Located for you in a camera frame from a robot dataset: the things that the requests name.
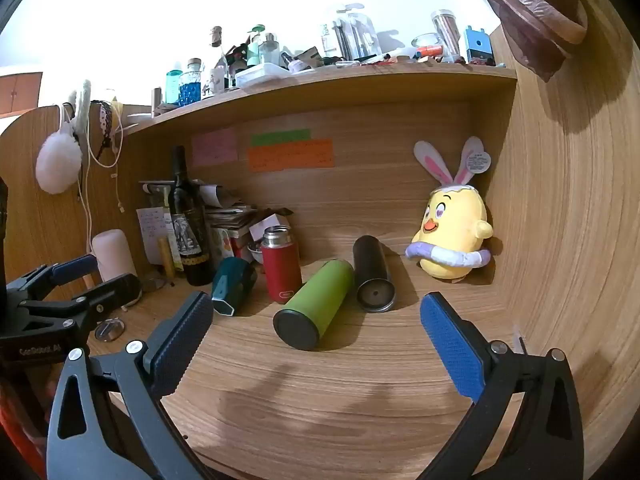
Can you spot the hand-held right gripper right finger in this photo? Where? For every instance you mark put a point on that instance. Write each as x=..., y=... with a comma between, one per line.
x=452, y=347

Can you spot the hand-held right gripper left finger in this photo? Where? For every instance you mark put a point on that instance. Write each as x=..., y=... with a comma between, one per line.
x=182, y=342

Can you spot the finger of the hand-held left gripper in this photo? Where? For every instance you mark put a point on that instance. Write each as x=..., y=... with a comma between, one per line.
x=75, y=267
x=116, y=290

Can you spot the green thermos cup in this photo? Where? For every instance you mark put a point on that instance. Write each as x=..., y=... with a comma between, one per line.
x=320, y=300

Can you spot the dark teal cup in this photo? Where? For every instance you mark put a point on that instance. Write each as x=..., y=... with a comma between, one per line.
x=232, y=280

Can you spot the black thermos cup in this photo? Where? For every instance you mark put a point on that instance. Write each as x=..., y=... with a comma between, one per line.
x=370, y=262

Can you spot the red thermos cup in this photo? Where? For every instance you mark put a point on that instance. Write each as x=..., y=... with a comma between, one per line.
x=281, y=272

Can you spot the pale pink cylinder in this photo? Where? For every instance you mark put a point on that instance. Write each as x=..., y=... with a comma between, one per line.
x=112, y=255

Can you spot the round glass lid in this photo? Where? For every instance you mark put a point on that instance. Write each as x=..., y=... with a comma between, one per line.
x=151, y=283

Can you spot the yellow tube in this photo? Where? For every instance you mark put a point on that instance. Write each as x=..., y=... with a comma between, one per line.
x=166, y=257

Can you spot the white note sheet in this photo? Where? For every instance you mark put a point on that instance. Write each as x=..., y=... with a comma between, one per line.
x=152, y=230

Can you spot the dark wine bottle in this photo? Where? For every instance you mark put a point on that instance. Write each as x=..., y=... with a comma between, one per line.
x=189, y=232

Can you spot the white fluffy pompom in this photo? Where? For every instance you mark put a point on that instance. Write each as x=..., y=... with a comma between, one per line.
x=57, y=160

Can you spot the yellow chick plush toy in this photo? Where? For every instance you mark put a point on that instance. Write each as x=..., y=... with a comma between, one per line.
x=452, y=225

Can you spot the pile of papers and books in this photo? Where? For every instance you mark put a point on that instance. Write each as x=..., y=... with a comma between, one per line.
x=232, y=215

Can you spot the black lace headband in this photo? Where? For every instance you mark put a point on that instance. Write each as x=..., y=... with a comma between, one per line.
x=106, y=125

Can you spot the pink sticky note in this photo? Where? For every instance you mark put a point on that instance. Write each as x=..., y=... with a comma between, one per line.
x=214, y=147

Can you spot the wooden cabinet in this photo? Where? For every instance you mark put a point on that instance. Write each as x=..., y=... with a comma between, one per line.
x=20, y=92

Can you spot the teal plastic bottle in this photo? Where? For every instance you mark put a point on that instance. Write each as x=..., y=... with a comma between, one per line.
x=173, y=85

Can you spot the blue glass bottle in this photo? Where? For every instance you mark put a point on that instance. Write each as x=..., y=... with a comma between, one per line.
x=190, y=87

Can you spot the orange sticky note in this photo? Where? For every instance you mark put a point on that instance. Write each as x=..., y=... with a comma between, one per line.
x=292, y=156

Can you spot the green sticky note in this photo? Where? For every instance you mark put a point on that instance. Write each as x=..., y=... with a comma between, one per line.
x=280, y=137

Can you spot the corked glass bottle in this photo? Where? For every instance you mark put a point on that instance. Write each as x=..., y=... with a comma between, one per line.
x=217, y=55

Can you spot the white flat box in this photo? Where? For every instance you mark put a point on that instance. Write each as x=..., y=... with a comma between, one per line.
x=262, y=76

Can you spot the green pump bottle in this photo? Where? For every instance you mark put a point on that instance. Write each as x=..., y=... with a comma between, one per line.
x=255, y=50

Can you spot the blue box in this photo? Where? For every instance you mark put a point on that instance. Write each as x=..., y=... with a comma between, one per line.
x=479, y=47

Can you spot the clear glass bowl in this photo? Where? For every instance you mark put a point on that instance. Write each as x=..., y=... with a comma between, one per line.
x=426, y=42

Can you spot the glass jar with sticks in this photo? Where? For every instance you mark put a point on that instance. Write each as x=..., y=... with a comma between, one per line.
x=446, y=32

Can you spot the clear plastic package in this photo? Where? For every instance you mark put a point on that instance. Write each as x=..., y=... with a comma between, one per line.
x=352, y=35

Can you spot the brown plastic bag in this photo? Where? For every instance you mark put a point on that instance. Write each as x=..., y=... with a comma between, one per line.
x=530, y=15

